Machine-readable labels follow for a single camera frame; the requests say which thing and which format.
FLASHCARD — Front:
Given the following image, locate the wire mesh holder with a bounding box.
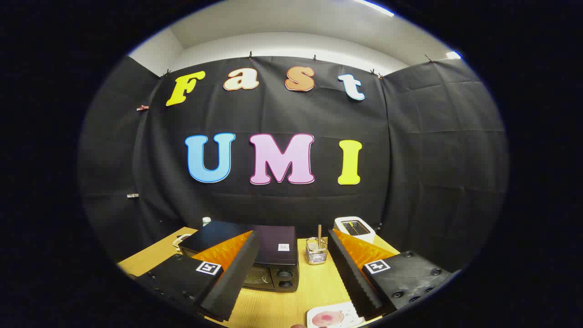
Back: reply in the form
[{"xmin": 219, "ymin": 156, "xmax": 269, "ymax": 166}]
[{"xmin": 306, "ymin": 237, "xmax": 328, "ymax": 266}]

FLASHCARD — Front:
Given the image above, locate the black toaster oven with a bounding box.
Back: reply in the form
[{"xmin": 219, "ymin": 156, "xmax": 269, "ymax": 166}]
[{"xmin": 179, "ymin": 221, "xmax": 300, "ymax": 293}]

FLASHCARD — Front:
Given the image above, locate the white bread toaster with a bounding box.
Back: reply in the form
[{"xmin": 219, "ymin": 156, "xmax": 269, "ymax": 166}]
[{"xmin": 334, "ymin": 216, "xmax": 376, "ymax": 244}]

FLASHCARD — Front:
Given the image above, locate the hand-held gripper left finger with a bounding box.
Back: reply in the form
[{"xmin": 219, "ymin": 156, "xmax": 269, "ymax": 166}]
[{"xmin": 137, "ymin": 230, "xmax": 261, "ymax": 322}]

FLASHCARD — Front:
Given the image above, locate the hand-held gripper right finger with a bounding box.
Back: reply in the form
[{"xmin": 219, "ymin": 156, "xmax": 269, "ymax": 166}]
[{"xmin": 327, "ymin": 229, "xmax": 456, "ymax": 320}]

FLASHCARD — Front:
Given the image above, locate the black backdrop cloth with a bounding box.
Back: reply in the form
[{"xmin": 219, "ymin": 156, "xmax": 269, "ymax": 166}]
[{"xmin": 77, "ymin": 56, "xmax": 508, "ymax": 274}]

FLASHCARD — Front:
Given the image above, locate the pink round ham slice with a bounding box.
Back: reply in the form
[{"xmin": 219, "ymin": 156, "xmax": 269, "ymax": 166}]
[{"xmin": 312, "ymin": 311, "xmax": 345, "ymax": 328}]

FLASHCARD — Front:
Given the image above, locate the white rectangular plate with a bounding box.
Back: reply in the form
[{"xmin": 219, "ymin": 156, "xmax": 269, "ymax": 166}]
[{"xmin": 307, "ymin": 302, "xmax": 365, "ymax": 328}]

